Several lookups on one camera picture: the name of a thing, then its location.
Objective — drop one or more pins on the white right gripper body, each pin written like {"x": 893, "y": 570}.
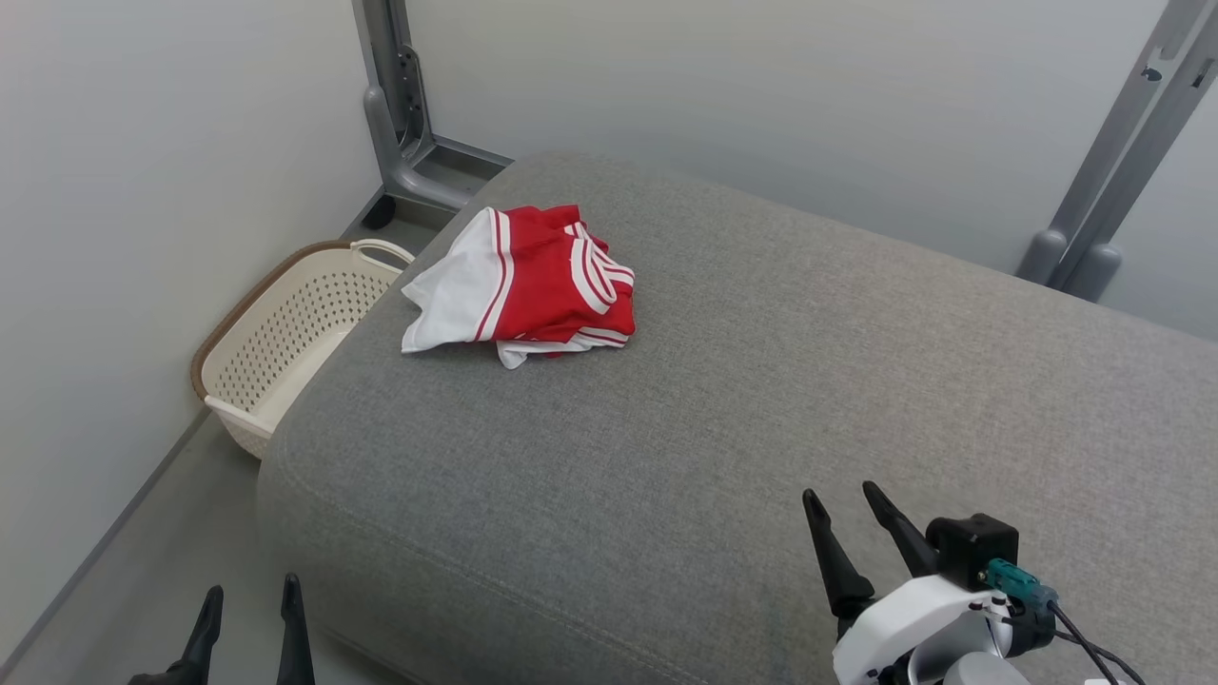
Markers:
{"x": 904, "y": 628}

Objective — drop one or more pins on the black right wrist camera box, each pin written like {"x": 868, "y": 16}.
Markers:
{"x": 971, "y": 547}

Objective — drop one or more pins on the cream perforated laundry basket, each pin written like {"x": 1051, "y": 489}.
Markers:
{"x": 285, "y": 333}

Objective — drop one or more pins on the small black frame wheel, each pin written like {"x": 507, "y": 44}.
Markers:
{"x": 379, "y": 213}

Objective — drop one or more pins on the grey metal double post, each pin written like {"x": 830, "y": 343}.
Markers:
{"x": 1123, "y": 143}

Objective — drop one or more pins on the grey metal frame with foot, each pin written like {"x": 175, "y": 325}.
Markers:
{"x": 400, "y": 114}

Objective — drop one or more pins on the red and white shirt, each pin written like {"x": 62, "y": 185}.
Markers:
{"x": 533, "y": 285}

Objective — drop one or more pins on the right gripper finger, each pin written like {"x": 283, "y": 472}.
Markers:
{"x": 839, "y": 561}
{"x": 899, "y": 528}

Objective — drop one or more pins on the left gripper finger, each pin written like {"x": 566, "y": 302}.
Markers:
{"x": 207, "y": 637}
{"x": 294, "y": 637}

